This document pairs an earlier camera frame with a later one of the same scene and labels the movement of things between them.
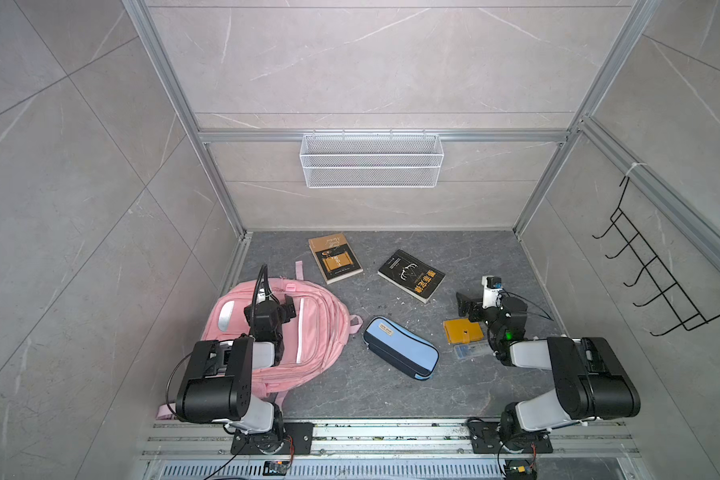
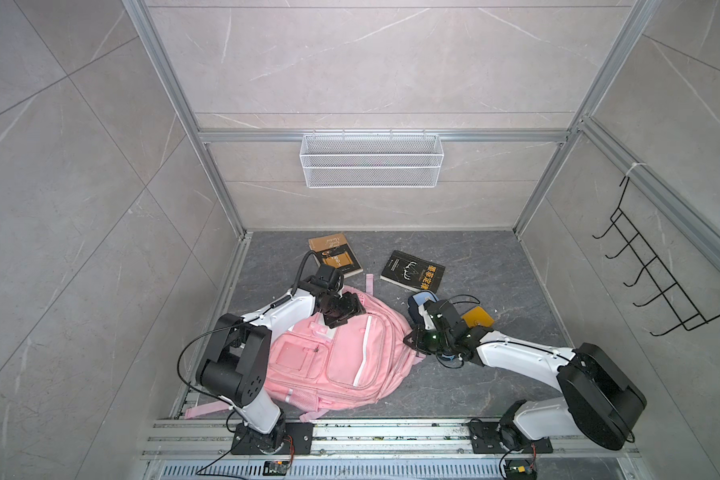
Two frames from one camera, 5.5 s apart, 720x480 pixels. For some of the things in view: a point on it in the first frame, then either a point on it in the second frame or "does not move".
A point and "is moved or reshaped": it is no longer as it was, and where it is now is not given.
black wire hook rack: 686,312 does not move
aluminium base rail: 187,441 does not move
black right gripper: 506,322 → 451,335
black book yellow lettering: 413,276 does not move
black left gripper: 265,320 → 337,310
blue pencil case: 400,348 → 418,299
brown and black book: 334,257 does not move
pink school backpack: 314,341 is moved or reshaped
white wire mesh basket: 371,161 does not move
